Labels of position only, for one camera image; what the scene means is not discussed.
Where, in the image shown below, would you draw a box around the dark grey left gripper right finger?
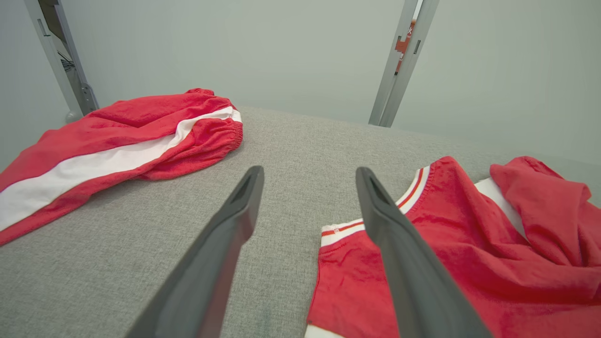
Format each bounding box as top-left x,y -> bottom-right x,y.
355,166 -> 492,338

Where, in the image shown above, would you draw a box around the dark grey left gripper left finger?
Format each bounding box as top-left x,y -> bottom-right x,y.
124,165 -> 265,338

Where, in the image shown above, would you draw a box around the red jersey with white trim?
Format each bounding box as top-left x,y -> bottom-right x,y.
304,156 -> 601,338

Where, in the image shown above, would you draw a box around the red shorts with white stripe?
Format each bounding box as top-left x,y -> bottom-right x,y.
0,88 -> 244,247

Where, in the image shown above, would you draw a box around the orange white printed sign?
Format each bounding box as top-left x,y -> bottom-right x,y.
393,19 -> 417,75

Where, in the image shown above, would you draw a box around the grey double partition post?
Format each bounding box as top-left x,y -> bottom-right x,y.
369,0 -> 440,128

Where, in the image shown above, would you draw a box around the grey partition post with bracket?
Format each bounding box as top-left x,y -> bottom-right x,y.
23,0 -> 100,123

